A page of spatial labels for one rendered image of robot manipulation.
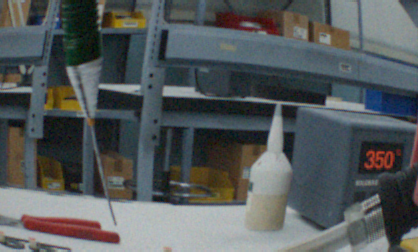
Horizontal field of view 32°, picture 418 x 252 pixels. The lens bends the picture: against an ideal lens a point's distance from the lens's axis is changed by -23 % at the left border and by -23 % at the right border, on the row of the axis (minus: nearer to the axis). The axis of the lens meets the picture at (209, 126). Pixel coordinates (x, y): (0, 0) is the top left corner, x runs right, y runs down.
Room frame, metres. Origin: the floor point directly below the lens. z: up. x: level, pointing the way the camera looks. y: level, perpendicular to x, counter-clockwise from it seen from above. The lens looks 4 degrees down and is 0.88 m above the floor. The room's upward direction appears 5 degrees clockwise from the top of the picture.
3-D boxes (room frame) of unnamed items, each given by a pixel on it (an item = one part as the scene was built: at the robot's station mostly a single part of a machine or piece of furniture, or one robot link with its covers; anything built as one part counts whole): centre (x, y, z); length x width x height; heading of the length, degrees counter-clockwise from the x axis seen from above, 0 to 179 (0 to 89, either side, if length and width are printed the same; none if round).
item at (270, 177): (0.70, -0.05, 0.80); 0.03 x 0.03 x 0.10
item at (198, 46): (3.09, -0.41, 0.90); 1.30 x 0.06 x 0.12; 117
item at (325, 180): (0.72, -0.15, 0.80); 0.15 x 0.12 x 0.10; 12
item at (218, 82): (3.07, -0.04, 0.80); 0.15 x 0.12 x 0.10; 47
